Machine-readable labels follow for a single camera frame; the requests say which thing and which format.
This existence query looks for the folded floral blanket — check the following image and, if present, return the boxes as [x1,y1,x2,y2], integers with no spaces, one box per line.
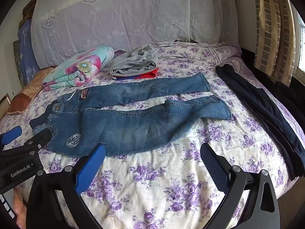
[42,46,115,90]

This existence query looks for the blue denim jeans pants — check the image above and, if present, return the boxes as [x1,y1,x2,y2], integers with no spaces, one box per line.
[29,73,233,158]

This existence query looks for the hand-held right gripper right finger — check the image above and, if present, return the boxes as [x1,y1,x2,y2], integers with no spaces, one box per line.
[201,143,280,229]

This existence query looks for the folded grey garment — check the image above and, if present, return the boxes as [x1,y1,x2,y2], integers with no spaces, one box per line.
[110,43,159,75]

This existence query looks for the purple floral bedspread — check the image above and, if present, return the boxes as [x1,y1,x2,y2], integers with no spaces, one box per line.
[0,42,305,229]

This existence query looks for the blue printed cloth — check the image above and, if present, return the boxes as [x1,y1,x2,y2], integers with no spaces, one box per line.
[18,19,41,84]

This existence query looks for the beige checked curtain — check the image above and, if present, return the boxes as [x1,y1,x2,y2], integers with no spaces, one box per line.
[253,0,298,87]

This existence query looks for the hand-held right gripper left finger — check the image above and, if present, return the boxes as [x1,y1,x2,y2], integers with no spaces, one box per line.
[27,144,106,229]

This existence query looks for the folded red and blue garment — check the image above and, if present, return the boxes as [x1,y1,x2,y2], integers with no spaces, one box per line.
[113,68,159,80]

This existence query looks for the white lace headboard cover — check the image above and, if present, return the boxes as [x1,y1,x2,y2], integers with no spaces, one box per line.
[31,0,239,68]

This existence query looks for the green patterned cloth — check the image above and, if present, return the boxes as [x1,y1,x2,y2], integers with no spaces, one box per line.
[13,40,24,81]

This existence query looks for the window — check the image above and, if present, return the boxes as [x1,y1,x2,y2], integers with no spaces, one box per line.
[292,0,305,77]

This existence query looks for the dark wooden headboard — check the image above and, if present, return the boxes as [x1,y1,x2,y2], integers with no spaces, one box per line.
[22,5,33,20]

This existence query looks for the cream framed panel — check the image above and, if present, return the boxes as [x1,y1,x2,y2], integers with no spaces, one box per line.
[0,93,11,120]

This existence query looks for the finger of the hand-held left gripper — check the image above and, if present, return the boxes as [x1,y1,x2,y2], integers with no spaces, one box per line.
[0,127,23,146]
[0,131,52,158]

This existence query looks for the person's left hand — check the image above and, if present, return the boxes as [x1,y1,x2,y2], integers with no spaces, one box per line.
[13,188,27,229]

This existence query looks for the brown pillow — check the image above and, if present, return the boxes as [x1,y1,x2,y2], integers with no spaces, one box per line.
[7,67,56,115]

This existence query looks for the dark navy pants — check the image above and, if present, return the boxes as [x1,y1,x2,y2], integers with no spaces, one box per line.
[216,64,305,182]

